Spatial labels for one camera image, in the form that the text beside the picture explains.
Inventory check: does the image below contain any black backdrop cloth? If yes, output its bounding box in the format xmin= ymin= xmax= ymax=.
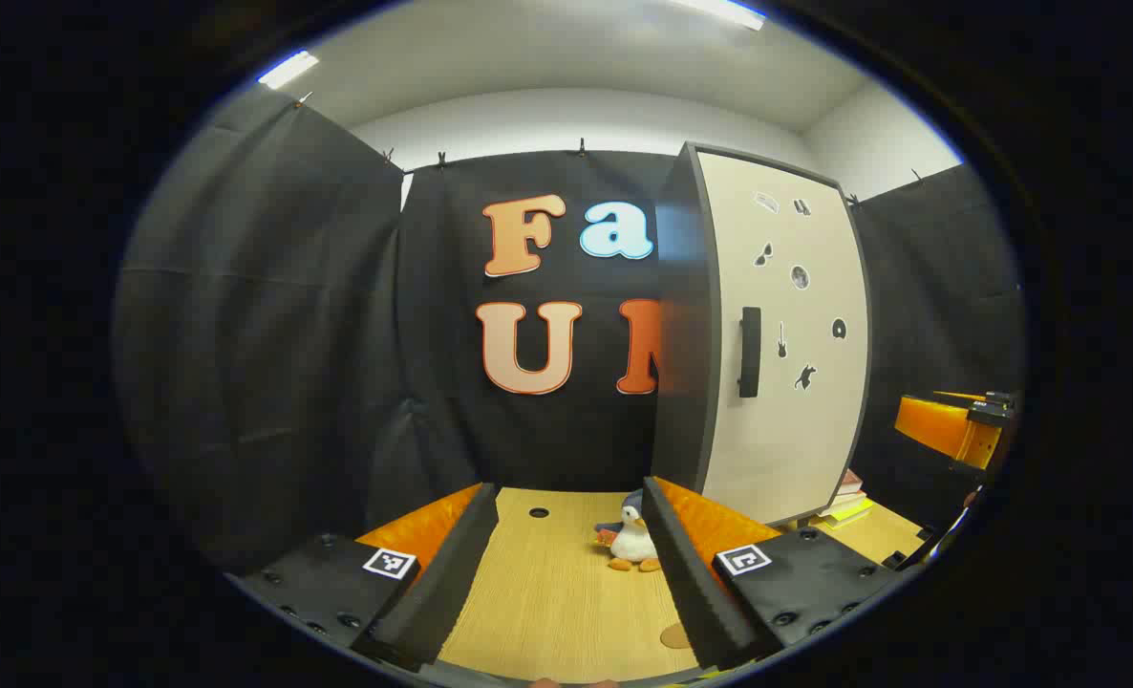
xmin=113 ymin=91 xmax=1026 ymax=574

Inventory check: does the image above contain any stack of books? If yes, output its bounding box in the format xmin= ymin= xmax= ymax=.
xmin=810 ymin=468 xmax=878 ymax=531

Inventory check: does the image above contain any white cabinet door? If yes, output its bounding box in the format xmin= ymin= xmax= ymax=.
xmin=695 ymin=148 xmax=873 ymax=527

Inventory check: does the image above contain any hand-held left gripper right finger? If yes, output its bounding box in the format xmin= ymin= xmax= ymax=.
xmin=641 ymin=476 xmax=902 ymax=670

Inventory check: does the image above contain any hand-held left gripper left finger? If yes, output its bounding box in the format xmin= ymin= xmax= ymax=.
xmin=227 ymin=483 xmax=501 ymax=670

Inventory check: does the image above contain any penguin plush toy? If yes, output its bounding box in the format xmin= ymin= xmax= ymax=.
xmin=593 ymin=490 xmax=663 ymax=572

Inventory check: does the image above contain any ceiling light strip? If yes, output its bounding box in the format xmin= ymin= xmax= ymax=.
xmin=258 ymin=50 xmax=321 ymax=91
xmin=667 ymin=0 xmax=768 ymax=32

